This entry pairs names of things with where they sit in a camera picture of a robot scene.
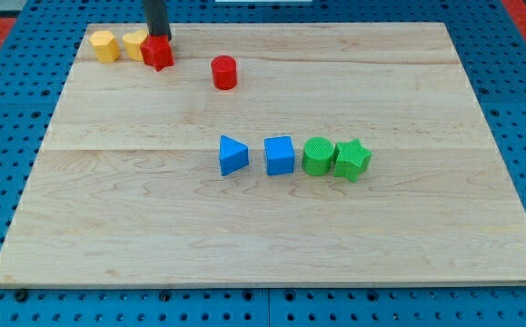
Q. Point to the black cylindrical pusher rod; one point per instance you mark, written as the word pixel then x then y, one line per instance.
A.
pixel 156 17

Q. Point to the red star block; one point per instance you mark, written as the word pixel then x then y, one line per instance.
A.
pixel 157 52

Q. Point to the green star block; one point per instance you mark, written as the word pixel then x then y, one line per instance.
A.
pixel 350 160

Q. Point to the yellow heart block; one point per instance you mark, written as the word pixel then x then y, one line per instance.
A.
pixel 132 44

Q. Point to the yellow hexagon block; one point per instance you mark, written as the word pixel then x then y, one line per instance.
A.
pixel 105 46

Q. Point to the red cylinder block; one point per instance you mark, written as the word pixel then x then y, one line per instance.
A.
pixel 224 72

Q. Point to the blue triangle block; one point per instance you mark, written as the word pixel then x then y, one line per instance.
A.
pixel 233 155

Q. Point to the light wooden board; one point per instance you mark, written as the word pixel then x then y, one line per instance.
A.
pixel 126 191

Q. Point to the blue cube block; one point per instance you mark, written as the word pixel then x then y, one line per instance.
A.
pixel 279 155

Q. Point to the green cylinder block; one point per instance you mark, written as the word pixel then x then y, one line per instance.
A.
pixel 317 156

